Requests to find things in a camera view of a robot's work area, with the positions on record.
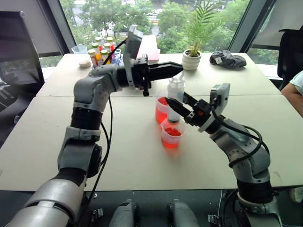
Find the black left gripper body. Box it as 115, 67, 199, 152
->
130, 54, 152, 96

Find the small white round sponge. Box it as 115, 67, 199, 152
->
78, 60, 92, 70

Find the white ribbed plant pot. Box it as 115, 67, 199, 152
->
182, 49, 203, 71

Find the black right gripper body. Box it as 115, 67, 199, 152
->
186, 99, 214, 128

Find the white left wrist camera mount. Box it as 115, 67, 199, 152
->
122, 25, 144, 88

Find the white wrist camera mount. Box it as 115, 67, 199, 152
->
197, 83, 231, 133
122, 25, 144, 88

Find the dark rounded grey shape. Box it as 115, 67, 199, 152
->
166, 199, 201, 227
108, 199, 141, 227

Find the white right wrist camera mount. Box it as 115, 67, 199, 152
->
197, 83, 231, 133

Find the tall clear cup red liquid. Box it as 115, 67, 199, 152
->
154, 90, 171, 124

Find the black mesh office chair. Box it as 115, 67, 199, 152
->
276, 28, 303, 92

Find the clear plastic squeeze bottle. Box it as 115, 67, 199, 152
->
166, 70, 186, 125

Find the short clear cup red liquid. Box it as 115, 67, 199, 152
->
160, 118, 188, 152

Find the red flat box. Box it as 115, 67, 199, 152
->
136, 35, 160, 64

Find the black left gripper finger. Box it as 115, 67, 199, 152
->
148, 61, 184, 71
149, 69, 183, 82

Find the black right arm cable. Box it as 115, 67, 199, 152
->
211, 98, 264, 169

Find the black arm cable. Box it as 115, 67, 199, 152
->
77, 39, 128, 224
211, 98, 264, 169

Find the green palm plant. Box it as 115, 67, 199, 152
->
186, 0, 224, 57

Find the clear plastic measuring cup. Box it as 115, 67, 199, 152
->
71, 44, 89, 60

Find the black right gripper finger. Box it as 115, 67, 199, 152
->
183, 91, 202, 107
165, 96, 192, 122

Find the green capped orange bottle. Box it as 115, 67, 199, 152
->
88, 48, 98, 68
100, 49, 110, 65

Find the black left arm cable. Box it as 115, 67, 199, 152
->
77, 39, 128, 224

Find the dark grey cloth bundle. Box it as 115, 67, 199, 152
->
209, 50, 248, 70

